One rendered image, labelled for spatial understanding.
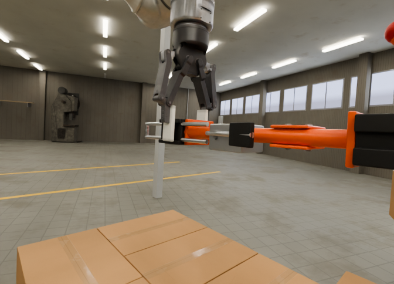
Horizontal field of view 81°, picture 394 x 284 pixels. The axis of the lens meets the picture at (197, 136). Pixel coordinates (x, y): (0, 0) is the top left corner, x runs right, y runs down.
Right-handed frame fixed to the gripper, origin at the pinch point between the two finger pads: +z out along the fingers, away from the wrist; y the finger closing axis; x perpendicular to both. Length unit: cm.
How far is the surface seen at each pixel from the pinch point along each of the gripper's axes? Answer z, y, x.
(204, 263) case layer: 66, 50, 41
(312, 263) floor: 121, 199, 44
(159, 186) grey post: 102, 186, 287
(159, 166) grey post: 67, 182, 287
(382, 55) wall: -260, 890, 127
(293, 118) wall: -68, 1013, 460
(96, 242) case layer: 66, 15, 91
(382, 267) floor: 121, 247, -1
